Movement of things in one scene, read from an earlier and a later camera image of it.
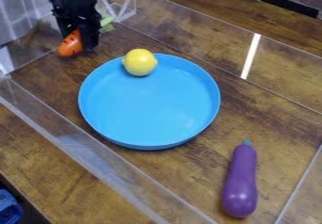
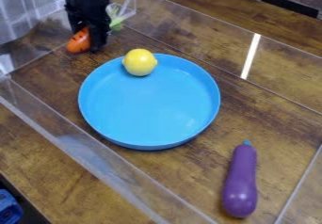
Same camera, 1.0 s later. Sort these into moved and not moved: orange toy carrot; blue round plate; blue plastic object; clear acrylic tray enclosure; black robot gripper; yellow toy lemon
Moved: black robot gripper; orange toy carrot
Not moved: yellow toy lemon; clear acrylic tray enclosure; blue plastic object; blue round plate
